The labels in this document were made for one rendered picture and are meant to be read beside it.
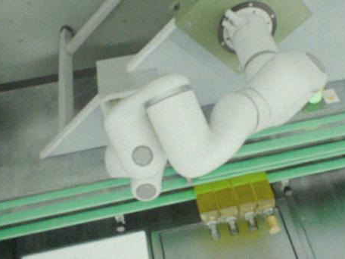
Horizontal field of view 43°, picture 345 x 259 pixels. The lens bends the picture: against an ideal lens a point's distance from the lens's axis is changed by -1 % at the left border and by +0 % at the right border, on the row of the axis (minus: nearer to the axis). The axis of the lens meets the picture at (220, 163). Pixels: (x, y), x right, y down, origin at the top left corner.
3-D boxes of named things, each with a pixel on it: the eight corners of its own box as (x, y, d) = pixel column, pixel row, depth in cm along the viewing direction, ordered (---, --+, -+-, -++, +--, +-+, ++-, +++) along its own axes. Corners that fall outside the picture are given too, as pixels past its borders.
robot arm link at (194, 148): (242, 70, 76) (198, 79, 64) (272, 143, 77) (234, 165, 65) (184, 100, 83) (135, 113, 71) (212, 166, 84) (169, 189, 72)
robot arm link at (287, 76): (207, 110, 81) (263, 48, 73) (259, 94, 101) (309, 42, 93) (240, 149, 80) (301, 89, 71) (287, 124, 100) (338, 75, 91)
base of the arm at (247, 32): (204, 29, 108) (217, 68, 98) (239, -10, 102) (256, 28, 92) (246, 57, 118) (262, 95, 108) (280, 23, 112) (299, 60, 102)
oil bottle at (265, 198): (241, 166, 147) (259, 218, 134) (240, 155, 143) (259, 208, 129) (257, 162, 148) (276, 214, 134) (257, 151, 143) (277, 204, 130)
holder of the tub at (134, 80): (119, 142, 144) (120, 160, 139) (97, 77, 122) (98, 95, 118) (169, 132, 146) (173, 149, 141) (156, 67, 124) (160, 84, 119)
